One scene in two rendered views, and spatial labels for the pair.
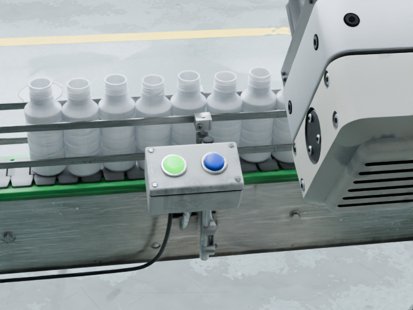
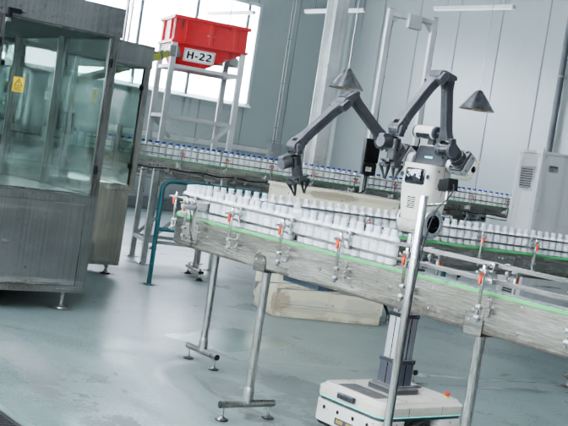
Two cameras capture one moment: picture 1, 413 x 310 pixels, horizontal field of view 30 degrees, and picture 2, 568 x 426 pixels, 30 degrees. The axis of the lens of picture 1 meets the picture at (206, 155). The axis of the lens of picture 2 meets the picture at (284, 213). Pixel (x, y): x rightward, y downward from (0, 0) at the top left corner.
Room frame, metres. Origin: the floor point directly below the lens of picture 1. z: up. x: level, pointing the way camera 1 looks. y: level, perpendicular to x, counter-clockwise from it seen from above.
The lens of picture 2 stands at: (3.91, 4.31, 1.42)
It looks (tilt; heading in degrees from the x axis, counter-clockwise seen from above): 3 degrees down; 241
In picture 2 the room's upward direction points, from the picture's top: 9 degrees clockwise
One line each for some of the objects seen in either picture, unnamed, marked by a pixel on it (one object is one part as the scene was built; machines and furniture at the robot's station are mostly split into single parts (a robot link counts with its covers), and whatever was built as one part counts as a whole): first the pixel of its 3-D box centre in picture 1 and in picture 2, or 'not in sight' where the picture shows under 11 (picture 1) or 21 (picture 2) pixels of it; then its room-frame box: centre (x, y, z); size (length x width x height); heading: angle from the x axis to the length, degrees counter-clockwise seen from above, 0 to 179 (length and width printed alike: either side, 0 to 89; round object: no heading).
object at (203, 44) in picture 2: not in sight; (188, 144); (-0.98, -7.00, 1.40); 0.92 x 0.72 x 2.80; 172
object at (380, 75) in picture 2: not in sight; (375, 112); (-2.49, -5.51, 2.05); 0.09 x 0.09 x 2.30; 10
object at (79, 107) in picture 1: (81, 127); (385, 245); (1.07, 0.21, 1.08); 0.06 x 0.06 x 0.17
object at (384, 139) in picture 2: not in sight; (390, 135); (1.00, 0.00, 1.60); 0.12 x 0.09 x 0.12; 10
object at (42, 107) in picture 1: (45, 127); (392, 247); (1.07, 0.27, 1.08); 0.06 x 0.06 x 0.17
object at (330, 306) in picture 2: not in sight; (324, 253); (-1.27, -4.13, 0.59); 1.10 x 0.62 x 1.18; 172
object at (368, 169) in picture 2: not in sight; (368, 157); (-2.48, -5.48, 1.55); 0.17 x 0.15 x 0.42; 172
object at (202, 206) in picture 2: not in sight; (193, 225); (1.41, -1.23, 0.96); 0.23 x 0.10 x 0.27; 10
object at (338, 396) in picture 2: not in sight; (390, 394); (0.52, -0.32, 0.24); 0.68 x 0.53 x 0.41; 10
